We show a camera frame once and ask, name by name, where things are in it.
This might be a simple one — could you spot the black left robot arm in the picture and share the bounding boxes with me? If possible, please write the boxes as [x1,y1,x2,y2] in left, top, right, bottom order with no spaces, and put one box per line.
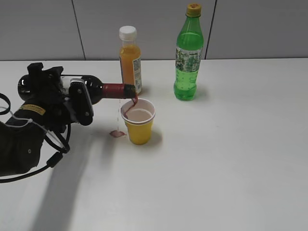
[0,63,101,182]

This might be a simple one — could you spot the yellow paper cup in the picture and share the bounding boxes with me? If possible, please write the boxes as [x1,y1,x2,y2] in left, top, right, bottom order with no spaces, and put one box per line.
[120,98,156,145]

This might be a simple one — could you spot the spilled red wine puddle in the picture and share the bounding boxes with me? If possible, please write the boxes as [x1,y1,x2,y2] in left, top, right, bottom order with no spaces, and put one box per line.
[109,130,126,138]

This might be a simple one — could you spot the orange juice bottle white cap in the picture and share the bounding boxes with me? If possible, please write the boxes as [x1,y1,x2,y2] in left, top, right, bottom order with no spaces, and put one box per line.
[119,26,142,94]

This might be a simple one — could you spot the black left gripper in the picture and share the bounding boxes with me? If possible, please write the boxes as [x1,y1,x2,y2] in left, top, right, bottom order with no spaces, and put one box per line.
[14,63,94,134]

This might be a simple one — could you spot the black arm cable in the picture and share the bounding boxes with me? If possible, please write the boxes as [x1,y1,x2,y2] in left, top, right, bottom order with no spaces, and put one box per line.
[0,93,71,184]

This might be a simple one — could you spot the dark red wine bottle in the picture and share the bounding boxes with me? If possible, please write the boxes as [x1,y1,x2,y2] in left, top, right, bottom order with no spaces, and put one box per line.
[17,74,138,106]

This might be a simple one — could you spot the green soda bottle yellow cap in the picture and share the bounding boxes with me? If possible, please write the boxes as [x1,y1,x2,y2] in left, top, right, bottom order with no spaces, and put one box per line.
[173,3,204,101]

